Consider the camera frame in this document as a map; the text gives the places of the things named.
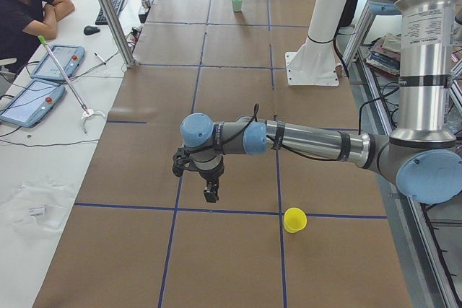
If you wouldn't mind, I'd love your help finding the light green plastic cup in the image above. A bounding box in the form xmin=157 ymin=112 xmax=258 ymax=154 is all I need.
xmin=231 ymin=0 xmax=243 ymax=12

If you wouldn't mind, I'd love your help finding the lower blue teach pendant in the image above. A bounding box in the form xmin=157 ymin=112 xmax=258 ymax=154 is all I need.
xmin=1 ymin=79 xmax=66 ymax=128

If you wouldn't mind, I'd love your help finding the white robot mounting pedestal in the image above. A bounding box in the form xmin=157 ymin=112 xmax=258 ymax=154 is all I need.
xmin=285 ymin=0 xmax=347 ymax=87

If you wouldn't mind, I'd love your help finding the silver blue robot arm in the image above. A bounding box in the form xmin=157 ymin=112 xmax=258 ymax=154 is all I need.
xmin=173 ymin=0 xmax=461 ymax=204

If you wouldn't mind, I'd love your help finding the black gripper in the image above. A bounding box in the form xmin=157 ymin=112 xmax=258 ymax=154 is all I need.
xmin=193 ymin=158 xmax=225 ymax=203

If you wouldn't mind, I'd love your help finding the black computer mouse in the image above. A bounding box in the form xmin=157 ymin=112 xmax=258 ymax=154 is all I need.
xmin=83 ymin=25 xmax=100 ymax=36

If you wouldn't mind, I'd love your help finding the reach grabber stick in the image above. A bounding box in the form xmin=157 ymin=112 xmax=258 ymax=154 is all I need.
xmin=38 ymin=35 xmax=106 ymax=134

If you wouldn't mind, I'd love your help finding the aluminium frame post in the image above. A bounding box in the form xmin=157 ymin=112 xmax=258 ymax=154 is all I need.
xmin=98 ymin=0 xmax=136 ymax=69

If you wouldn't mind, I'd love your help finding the clear plastic bag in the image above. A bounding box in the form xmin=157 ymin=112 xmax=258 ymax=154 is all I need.
xmin=1 ymin=181 xmax=77 ymax=238

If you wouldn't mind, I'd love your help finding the upper blue teach pendant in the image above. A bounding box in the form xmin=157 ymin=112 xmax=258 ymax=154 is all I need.
xmin=30 ymin=44 xmax=85 ymax=82

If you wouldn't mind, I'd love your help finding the blue teach pendant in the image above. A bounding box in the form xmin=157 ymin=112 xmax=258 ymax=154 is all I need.
xmin=1 ymin=79 xmax=66 ymax=128
xmin=30 ymin=44 xmax=85 ymax=82

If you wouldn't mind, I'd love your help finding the small steel cup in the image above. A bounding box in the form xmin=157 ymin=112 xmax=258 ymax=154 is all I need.
xmin=141 ymin=0 xmax=151 ymax=9

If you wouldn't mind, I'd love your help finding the aluminium frame rack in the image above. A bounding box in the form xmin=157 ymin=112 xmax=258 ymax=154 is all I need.
xmin=363 ymin=0 xmax=461 ymax=307

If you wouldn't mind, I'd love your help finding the black white marker pen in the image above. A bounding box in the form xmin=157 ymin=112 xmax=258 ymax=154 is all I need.
xmin=94 ymin=52 xmax=107 ymax=65

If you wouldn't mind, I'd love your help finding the yellow plastic cup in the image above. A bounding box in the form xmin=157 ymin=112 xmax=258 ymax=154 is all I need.
xmin=283 ymin=207 xmax=308 ymax=234

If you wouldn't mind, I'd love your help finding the man in black shirt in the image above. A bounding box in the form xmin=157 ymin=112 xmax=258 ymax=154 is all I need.
xmin=1 ymin=0 xmax=75 ymax=74

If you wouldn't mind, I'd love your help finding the black computer keyboard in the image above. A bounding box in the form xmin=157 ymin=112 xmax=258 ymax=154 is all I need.
xmin=95 ymin=0 xmax=125 ymax=25

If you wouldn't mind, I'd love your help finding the stack of books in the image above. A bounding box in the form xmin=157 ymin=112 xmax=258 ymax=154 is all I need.
xmin=365 ymin=33 xmax=401 ymax=76

